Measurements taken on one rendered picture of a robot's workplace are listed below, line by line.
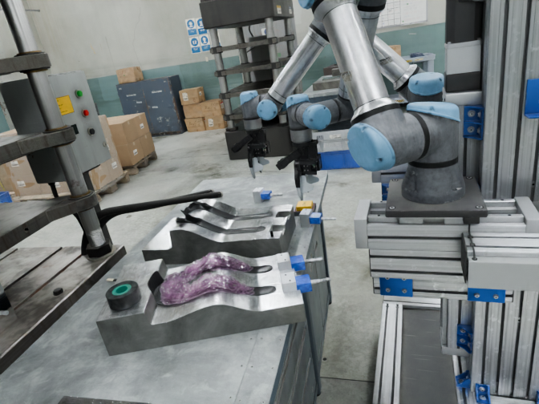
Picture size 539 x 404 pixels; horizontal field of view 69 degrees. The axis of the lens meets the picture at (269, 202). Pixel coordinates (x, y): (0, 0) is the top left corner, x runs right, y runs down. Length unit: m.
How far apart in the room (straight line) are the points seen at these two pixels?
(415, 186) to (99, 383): 0.88
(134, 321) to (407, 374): 1.09
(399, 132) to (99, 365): 0.89
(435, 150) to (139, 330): 0.83
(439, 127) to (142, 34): 8.22
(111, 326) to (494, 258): 0.90
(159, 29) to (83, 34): 1.75
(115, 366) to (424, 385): 1.11
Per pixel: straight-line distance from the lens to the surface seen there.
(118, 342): 1.10
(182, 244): 1.37
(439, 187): 1.02
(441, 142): 1.00
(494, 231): 1.09
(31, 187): 5.70
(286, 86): 1.48
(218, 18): 5.36
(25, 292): 1.66
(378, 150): 0.89
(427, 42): 7.68
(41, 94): 1.56
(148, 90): 8.42
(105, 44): 9.43
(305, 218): 1.47
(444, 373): 1.76
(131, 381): 1.03
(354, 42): 0.98
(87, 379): 1.10
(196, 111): 8.17
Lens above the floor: 1.46
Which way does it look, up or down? 22 degrees down
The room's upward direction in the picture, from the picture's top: 9 degrees counter-clockwise
